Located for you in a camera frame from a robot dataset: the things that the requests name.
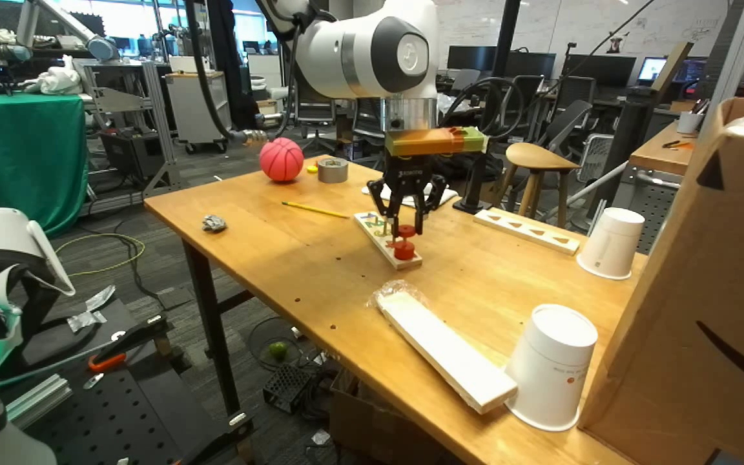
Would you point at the green cloth covered table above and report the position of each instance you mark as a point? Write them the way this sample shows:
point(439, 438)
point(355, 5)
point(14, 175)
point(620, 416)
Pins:
point(41, 159)

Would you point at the pink rubber ball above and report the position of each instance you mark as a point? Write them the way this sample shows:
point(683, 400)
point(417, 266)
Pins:
point(280, 161)

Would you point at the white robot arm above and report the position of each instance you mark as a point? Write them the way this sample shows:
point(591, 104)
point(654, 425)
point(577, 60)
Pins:
point(387, 53)

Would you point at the wooden round stool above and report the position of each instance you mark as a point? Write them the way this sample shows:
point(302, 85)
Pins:
point(525, 175)

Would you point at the white flat wooden board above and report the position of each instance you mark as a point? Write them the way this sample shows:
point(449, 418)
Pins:
point(461, 364)

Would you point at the white paper cup near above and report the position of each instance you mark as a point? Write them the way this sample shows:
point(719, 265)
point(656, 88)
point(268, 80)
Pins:
point(548, 364)

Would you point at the white rolling cabinet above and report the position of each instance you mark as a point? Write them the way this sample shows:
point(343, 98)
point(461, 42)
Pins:
point(193, 125)

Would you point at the small grey metal object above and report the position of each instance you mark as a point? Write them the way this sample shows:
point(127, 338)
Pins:
point(213, 222)

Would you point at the white paper cup far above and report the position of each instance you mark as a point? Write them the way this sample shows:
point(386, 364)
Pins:
point(613, 241)

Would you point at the black camera stand pole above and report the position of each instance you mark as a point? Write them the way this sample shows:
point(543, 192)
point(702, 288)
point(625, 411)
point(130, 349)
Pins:
point(497, 84)

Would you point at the large cardboard box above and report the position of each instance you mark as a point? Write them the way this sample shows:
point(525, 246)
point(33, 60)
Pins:
point(670, 387)

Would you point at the grey tape roll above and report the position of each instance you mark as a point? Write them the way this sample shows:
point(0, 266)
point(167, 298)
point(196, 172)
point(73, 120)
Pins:
point(330, 172)

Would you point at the yellow pencil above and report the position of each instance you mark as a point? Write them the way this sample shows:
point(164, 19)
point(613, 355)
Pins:
point(315, 210)

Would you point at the wooden peg board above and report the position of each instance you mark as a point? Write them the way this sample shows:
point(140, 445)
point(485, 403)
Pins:
point(377, 231)

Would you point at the white paper cup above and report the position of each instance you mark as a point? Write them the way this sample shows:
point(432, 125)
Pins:
point(613, 241)
point(548, 364)

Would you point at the wrist camera orange green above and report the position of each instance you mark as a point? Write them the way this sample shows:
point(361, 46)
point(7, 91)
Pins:
point(441, 139)

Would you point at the long wooden puzzle board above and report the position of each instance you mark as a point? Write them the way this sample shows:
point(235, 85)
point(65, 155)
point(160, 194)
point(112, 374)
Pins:
point(527, 228)

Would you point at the orange round block stack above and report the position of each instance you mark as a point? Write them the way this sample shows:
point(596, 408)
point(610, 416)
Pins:
point(406, 231)

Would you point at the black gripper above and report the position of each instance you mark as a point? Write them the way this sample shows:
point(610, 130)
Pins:
point(413, 174)

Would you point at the white paper sheet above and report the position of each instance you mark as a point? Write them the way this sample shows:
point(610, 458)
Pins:
point(377, 192)

